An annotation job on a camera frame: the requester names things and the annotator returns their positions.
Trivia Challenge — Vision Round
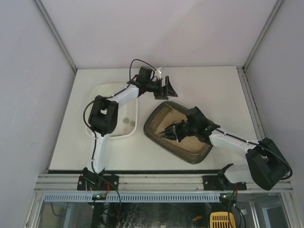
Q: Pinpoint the white plastic waste tray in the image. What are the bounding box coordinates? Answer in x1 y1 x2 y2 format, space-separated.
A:
89 82 138 139

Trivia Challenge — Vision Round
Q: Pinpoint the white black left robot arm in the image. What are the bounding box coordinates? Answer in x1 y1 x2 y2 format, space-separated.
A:
83 66 178 184

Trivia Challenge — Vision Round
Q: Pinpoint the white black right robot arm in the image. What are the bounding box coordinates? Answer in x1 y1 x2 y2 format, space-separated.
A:
161 107 293 190

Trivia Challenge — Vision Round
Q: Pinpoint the yellow slotted litter scoop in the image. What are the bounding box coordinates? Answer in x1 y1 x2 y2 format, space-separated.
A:
209 211 236 228

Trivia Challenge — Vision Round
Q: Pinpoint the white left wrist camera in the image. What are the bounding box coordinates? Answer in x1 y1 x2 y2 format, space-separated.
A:
156 67 165 79

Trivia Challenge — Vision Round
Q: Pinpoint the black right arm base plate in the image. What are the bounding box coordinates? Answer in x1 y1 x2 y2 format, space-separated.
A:
202 175 247 191

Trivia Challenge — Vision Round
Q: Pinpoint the black left camera cable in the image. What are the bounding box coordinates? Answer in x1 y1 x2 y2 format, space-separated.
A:
82 58 159 131

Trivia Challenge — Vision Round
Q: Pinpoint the black camera cable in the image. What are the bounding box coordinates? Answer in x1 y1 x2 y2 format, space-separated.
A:
213 123 293 179
82 58 159 131

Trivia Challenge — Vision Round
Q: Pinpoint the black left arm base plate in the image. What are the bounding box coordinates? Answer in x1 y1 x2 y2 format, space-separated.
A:
77 175 119 191

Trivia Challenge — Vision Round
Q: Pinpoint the black right camera cable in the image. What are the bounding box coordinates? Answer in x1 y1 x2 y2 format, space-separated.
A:
213 123 293 179

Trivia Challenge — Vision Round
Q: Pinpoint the aluminium front frame rail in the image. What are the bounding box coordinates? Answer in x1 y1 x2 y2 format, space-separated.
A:
34 172 294 191

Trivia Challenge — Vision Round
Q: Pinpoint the grey slotted cable duct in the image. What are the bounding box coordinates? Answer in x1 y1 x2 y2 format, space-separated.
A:
44 192 228 203

